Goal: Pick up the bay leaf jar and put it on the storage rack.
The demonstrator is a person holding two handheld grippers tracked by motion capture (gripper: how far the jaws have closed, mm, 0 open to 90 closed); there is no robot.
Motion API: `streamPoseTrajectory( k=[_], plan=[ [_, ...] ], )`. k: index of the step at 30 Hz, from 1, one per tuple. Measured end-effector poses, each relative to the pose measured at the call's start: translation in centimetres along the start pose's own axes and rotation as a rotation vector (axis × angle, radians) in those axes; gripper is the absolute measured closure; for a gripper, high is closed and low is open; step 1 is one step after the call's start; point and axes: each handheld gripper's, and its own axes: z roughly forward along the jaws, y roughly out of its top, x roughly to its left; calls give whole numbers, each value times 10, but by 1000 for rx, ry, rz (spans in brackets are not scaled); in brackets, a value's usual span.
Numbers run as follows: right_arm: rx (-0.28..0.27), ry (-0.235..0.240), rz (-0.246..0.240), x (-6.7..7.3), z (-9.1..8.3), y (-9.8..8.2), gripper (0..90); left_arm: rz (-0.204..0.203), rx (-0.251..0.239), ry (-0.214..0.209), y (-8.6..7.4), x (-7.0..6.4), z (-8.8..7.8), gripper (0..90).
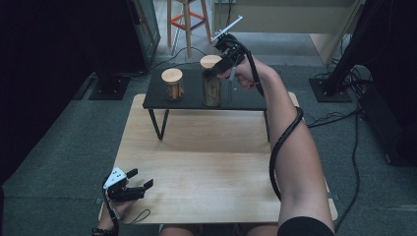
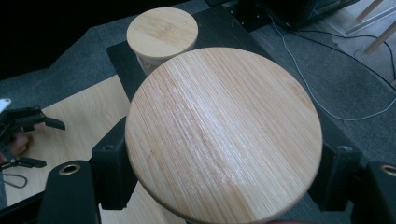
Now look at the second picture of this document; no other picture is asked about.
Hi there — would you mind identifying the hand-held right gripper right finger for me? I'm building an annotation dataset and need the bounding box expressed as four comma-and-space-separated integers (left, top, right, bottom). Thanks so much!
307, 140, 362, 213

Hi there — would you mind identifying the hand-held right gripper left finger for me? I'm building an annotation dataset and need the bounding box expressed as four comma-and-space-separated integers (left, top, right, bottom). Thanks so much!
91, 116, 139, 212

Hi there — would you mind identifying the wooden cylinder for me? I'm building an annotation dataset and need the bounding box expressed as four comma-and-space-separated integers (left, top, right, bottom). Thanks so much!
124, 46, 324, 224

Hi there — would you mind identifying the short jar with wooden lid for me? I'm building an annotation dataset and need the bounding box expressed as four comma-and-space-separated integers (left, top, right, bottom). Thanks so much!
125, 7, 199, 77

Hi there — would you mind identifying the black shelf with metal legs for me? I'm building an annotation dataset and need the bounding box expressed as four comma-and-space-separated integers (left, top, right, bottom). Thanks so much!
106, 4, 372, 175

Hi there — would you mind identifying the dark glass cabinet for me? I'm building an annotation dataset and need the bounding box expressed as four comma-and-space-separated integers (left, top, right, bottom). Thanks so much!
255, 0, 360, 31

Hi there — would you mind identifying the black stand with square base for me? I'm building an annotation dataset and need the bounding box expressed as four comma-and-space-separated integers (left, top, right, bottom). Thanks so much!
234, 0, 276, 33

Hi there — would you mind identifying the left hand-held gripper cable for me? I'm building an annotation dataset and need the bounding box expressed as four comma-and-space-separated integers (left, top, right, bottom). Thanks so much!
0, 172, 29, 189

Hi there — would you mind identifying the white floor cable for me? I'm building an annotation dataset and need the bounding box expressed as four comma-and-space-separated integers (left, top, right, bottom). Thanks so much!
270, 14, 396, 122

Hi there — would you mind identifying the black floor cable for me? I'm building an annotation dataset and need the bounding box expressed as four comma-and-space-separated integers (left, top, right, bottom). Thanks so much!
293, 29, 396, 87

